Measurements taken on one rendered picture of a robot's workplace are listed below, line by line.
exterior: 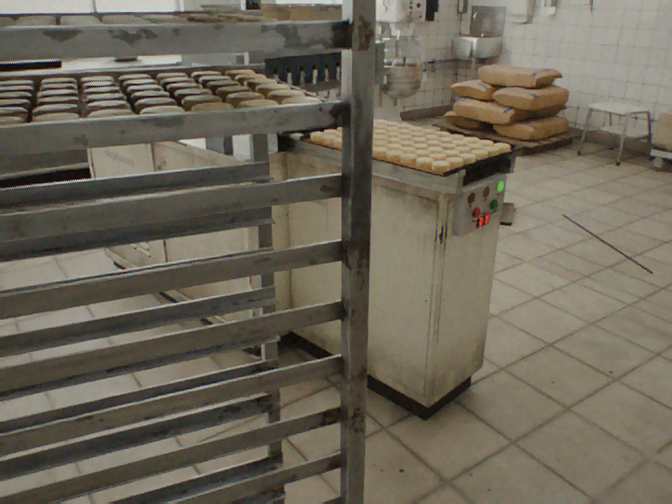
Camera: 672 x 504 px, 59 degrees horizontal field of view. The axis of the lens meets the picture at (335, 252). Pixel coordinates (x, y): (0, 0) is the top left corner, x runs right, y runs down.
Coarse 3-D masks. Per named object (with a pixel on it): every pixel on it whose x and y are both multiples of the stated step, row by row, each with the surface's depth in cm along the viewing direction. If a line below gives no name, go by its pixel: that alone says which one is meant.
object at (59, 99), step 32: (0, 96) 78; (32, 96) 85; (64, 96) 80; (96, 96) 78; (128, 96) 84; (160, 96) 79; (192, 96) 80; (224, 96) 82; (256, 96) 78; (288, 96) 79
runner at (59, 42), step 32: (0, 32) 56; (32, 32) 57; (64, 32) 58; (96, 32) 59; (128, 32) 60; (160, 32) 61; (192, 32) 62; (224, 32) 64; (256, 32) 65; (288, 32) 66; (320, 32) 67
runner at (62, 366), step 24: (288, 312) 80; (312, 312) 81; (336, 312) 83; (168, 336) 74; (192, 336) 76; (216, 336) 77; (240, 336) 78; (48, 360) 70; (72, 360) 71; (96, 360) 72; (120, 360) 73; (144, 360) 74; (0, 384) 68; (24, 384) 69
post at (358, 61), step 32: (352, 0) 65; (352, 32) 66; (352, 64) 67; (352, 96) 69; (352, 128) 70; (352, 160) 72; (352, 192) 73; (352, 224) 75; (352, 256) 77; (352, 288) 79; (352, 320) 81; (352, 352) 83; (352, 384) 85; (352, 416) 87; (352, 448) 90; (352, 480) 92
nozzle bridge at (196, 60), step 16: (336, 48) 217; (384, 48) 235; (192, 64) 206; (208, 64) 200; (224, 64) 194; (272, 64) 209; (288, 64) 214; (304, 64) 220; (320, 64) 225; (320, 80) 228; (208, 144) 214; (224, 144) 207
